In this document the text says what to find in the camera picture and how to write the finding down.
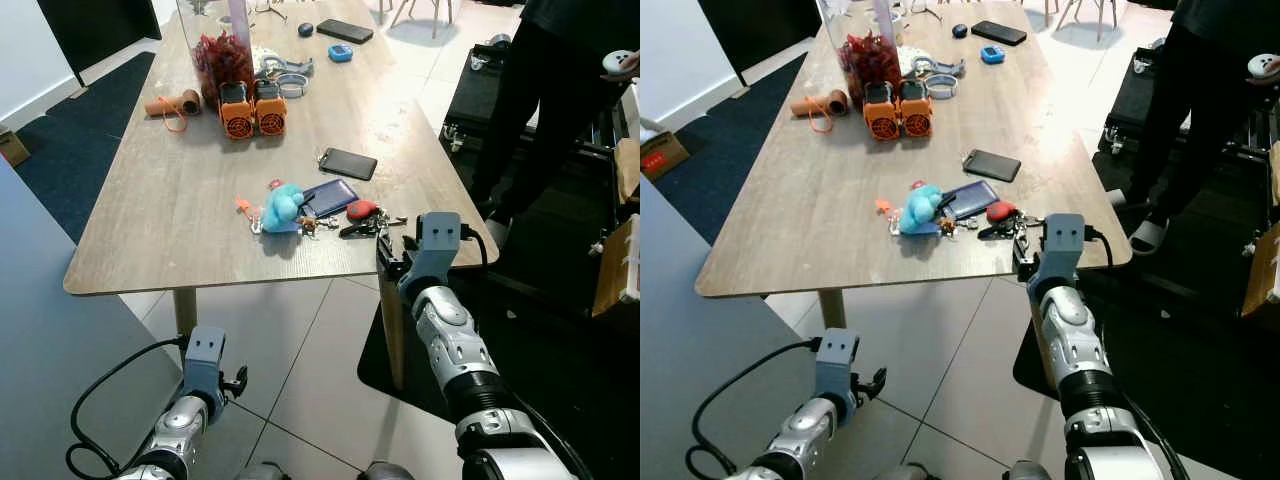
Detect key bunch with red fob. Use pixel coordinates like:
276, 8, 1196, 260
976, 200, 1041, 241
338, 200, 408, 241

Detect black smartphone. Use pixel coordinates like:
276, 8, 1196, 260
970, 20, 1028, 47
318, 147, 379, 182
962, 149, 1023, 184
316, 18, 375, 45

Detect orange mini fan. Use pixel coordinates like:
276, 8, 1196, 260
897, 80, 934, 139
219, 82, 256, 140
253, 80, 289, 137
862, 82, 899, 141

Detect wooden table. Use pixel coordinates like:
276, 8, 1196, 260
695, 0, 1133, 331
63, 0, 499, 391

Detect wooden crate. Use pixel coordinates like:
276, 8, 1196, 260
590, 215, 641, 319
1240, 220, 1280, 319

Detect person in black clothes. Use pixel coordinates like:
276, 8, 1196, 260
1115, 0, 1280, 256
468, 0, 641, 251

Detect wooden leg chair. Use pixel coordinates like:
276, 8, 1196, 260
1045, 0, 1116, 43
385, 0, 456, 41

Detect clear jar red contents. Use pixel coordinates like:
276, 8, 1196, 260
178, 0, 256, 106
820, 0, 901, 106

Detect dark blue rug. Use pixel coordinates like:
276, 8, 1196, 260
15, 50, 159, 246
655, 55, 806, 246

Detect cardboard box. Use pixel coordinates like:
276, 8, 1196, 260
640, 130, 691, 183
0, 125, 31, 168

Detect black door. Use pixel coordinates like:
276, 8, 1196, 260
38, 0, 163, 89
697, 0, 821, 86

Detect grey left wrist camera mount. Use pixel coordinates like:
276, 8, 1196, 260
183, 327, 228, 403
815, 330, 862, 403

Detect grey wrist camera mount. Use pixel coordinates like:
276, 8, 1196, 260
398, 212, 463, 301
1030, 213, 1089, 297
815, 330, 862, 403
183, 327, 228, 403

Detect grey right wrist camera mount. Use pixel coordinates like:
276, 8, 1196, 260
1030, 213, 1089, 297
398, 212, 463, 301

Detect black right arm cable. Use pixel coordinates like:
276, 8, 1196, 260
457, 225, 491, 273
1083, 228, 1115, 273

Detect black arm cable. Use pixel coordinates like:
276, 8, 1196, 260
66, 338, 191, 479
1083, 228, 1115, 273
690, 340, 823, 479
457, 225, 491, 273

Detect blue plush keychain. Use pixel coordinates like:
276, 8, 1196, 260
875, 182, 949, 238
236, 180, 313, 238

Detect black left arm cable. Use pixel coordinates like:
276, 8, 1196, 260
690, 340, 823, 479
66, 338, 191, 479

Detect orange cord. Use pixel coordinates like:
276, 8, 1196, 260
800, 97, 836, 134
155, 95, 191, 134

